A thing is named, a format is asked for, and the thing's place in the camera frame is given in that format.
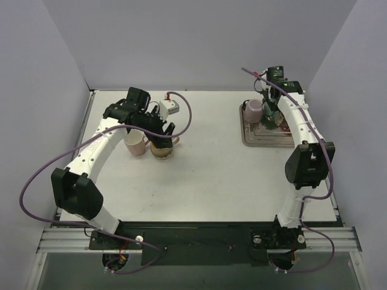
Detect beige round mug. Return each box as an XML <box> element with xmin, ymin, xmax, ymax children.
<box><xmin>150</xmin><ymin>137</ymin><xmax>180</xmax><ymax>159</ymax></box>

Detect lilac mug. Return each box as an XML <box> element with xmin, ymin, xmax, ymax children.
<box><xmin>244</xmin><ymin>99</ymin><xmax>262</xmax><ymax>124</ymax></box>

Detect pink mug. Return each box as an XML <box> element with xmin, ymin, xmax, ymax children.
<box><xmin>123</xmin><ymin>129</ymin><xmax>149</xmax><ymax>156</ymax></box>

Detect teal mug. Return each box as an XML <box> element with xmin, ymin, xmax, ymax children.
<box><xmin>261</xmin><ymin>103</ymin><xmax>282</xmax><ymax>130</ymax></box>

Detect brown striped small cup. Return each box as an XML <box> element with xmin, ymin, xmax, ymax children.
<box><xmin>274</xmin><ymin>115</ymin><xmax>284</xmax><ymax>126</ymax></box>

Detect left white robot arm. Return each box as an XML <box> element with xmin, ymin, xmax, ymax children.
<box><xmin>51</xmin><ymin>88</ymin><xmax>179</xmax><ymax>249</ymax></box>

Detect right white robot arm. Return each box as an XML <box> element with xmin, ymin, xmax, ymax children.
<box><xmin>260</xmin><ymin>66</ymin><xmax>336</xmax><ymax>247</ymax></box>

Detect metal tray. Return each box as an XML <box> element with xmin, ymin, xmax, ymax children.
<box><xmin>239</xmin><ymin>100</ymin><xmax>294</xmax><ymax>147</ymax></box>

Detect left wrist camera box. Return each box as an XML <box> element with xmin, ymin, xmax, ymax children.
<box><xmin>159</xmin><ymin>99</ymin><xmax>180</xmax><ymax>118</ymax></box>

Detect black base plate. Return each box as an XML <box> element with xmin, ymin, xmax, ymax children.
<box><xmin>89</xmin><ymin>222</ymin><xmax>306</xmax><ymax>266</ymax></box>

